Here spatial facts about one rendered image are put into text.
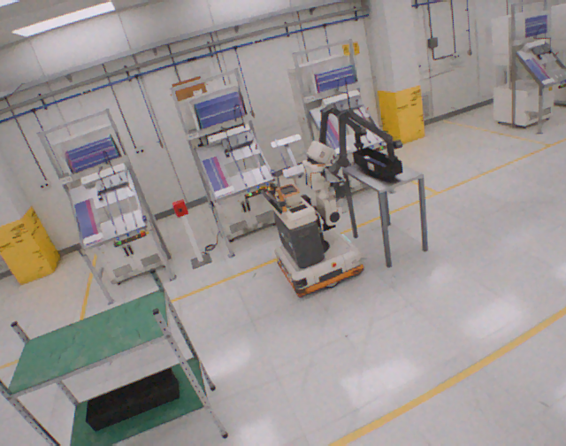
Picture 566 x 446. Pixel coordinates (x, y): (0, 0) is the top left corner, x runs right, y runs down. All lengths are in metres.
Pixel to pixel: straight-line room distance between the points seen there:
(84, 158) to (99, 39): 1.99
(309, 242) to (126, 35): 3.90
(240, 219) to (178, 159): 1.79
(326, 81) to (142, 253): 2.95
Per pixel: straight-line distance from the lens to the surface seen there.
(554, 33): 8.15
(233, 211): 4.43
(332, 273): 3.32
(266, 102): 5.98
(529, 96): 6.86
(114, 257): 4.54
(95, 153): 4.31
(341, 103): 4.66
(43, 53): 5.86
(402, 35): 6.45
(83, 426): 2.78
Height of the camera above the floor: 2.13
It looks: 27 degrees down
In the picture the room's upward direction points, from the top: 15 degrees counter-clockwise
